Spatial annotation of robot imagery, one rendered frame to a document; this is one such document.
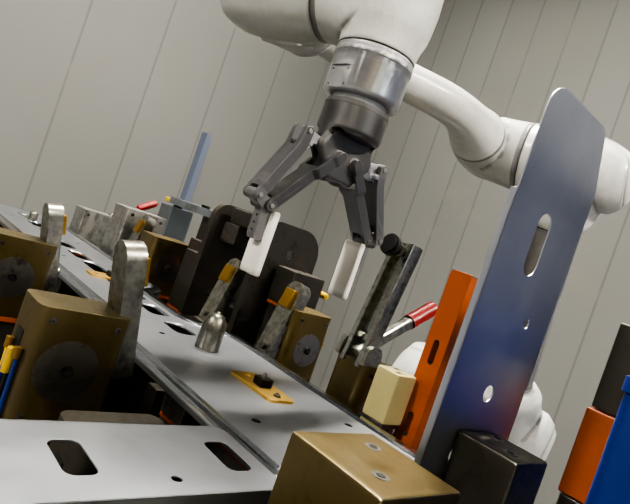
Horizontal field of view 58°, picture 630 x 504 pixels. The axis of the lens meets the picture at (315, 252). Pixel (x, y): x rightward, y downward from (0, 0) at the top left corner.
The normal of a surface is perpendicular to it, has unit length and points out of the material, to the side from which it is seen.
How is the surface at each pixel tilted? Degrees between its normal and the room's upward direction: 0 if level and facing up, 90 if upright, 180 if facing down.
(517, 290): 90
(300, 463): 90
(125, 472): 0
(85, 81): 90
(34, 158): 90
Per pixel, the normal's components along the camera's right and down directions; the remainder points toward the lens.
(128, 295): 0.63, 0.23
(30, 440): 0.33, -0.95
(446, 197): -0.61, -0.20
